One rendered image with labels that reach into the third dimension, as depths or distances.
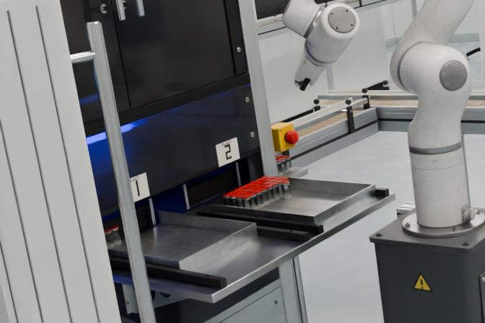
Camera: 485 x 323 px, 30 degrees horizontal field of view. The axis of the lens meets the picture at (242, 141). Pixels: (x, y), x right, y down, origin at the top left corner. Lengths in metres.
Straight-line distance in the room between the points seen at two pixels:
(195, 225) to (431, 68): 0.73
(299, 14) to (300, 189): 0.70
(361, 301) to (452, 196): 1.92
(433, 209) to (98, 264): 0.91
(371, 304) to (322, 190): 1.54
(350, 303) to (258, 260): 1.97
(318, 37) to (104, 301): 0.78
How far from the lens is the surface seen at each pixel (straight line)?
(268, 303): 2.64
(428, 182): 2.08
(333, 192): 2.42
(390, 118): 3.20
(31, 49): 1.36
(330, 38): 1.91
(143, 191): 2.24
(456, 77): 1.97
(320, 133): 2.94
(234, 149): 2.46
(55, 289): 1.42
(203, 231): 2.26
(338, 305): 3.95
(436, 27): 2.09
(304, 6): 1.94
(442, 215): 2.10
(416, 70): 1.99
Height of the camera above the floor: 1.57
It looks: 12 degrees down
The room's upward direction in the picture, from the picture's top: 9 degrees counter-clockwise
